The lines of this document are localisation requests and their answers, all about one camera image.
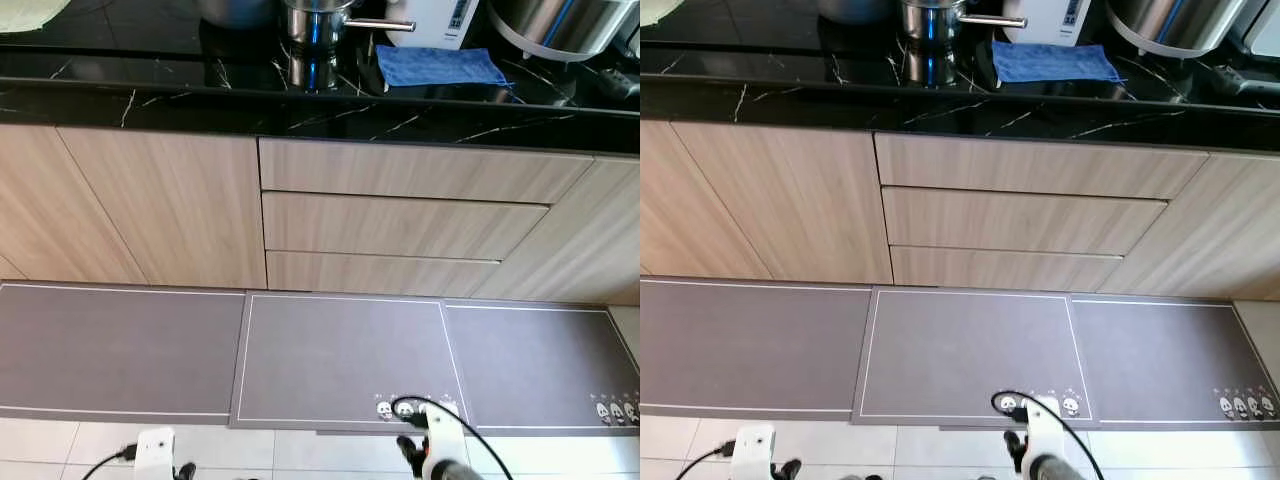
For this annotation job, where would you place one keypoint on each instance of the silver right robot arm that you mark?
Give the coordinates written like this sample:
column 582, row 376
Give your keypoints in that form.
column 452, row 472
column 1052, row 470

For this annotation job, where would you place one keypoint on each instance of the grey panda print floor mat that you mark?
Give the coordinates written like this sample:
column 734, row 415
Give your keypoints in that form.
column 540, row 360
column 960, row 350
column 340, row 355
column 1160, row 355

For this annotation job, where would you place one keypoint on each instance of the plain grey floor mat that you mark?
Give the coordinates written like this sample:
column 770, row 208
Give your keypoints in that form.
column 110, row 350
column 740, row 345

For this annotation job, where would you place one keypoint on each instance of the wooden drawer front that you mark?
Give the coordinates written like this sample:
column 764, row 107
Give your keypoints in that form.
column 400, row 225
column 1000, row 268
column 370, row 272
column 420, row 170
column 1020, row 220
column 1040, row 165

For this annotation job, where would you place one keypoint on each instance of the wooden cabinet door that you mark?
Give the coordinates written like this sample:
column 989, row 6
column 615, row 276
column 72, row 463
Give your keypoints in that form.
column 800, row 210
column 180, row 210
column 50, row 210
column 690, row 210

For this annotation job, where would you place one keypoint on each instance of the wooden cabinet side panel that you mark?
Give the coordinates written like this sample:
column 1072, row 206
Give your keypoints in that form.
column 1210, row 230
column 580, row 240

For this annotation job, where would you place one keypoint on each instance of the blue cloth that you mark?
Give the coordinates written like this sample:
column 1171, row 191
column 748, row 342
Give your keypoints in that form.
column 1050, row 62
column 440, row 66

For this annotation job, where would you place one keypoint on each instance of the black power plug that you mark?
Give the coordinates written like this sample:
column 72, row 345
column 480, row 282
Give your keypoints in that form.
column 620, row 82
column 1240, row 80

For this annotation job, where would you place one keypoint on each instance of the white countertop appliance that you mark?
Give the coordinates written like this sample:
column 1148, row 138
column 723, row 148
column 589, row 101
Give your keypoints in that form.
column 440, row 20
column 1050, row 18

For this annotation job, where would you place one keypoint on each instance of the large steel cooker pot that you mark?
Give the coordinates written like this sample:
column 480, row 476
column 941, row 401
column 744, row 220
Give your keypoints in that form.
column 560, row 25
column 1175, row 25

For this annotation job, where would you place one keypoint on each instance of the grey metal pot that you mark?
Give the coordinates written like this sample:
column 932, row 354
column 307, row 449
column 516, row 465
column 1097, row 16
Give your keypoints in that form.
column 235, row 10
column 860, row 8

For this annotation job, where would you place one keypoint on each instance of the cream cloth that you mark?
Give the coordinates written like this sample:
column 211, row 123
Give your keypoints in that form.
column 655, row 8
column 25, row 10

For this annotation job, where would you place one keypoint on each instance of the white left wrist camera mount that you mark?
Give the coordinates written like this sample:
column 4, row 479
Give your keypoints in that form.
column 755, row 448
column 155, row 450

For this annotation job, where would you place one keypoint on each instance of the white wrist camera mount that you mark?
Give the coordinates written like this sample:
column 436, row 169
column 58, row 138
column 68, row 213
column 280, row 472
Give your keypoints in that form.
column 445, row 430
column 155, row 450
column 1045, row 425
column 755, row 448

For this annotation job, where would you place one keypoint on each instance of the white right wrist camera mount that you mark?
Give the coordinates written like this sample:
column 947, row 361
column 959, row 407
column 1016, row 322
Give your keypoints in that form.
column 1045, row 425
column 445, row 430

